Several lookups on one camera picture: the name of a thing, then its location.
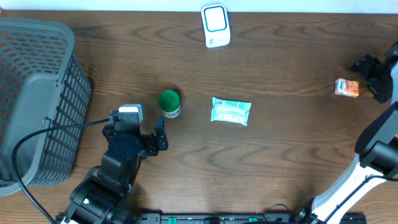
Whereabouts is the green lid white jar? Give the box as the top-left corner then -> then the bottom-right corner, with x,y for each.
158,90 -> 181,118

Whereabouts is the orange tissue pack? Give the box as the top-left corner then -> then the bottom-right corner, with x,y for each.
335,78 -> 359,98

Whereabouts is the teal wet wipes pack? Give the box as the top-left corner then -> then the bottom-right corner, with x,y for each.
211,97 -> 251,126

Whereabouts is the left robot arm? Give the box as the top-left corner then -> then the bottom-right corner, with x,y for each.
55,111 -> 169,224

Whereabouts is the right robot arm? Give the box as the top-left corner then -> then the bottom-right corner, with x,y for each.
294,43 -> 397,223

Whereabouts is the white barcode scanner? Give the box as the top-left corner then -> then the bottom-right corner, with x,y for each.
201,4 -> 231,48

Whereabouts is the grey plastic mesh basket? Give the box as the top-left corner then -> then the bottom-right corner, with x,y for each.
1,17 -> 91,196

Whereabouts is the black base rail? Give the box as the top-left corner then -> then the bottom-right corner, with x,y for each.
133,212 -> 368,224

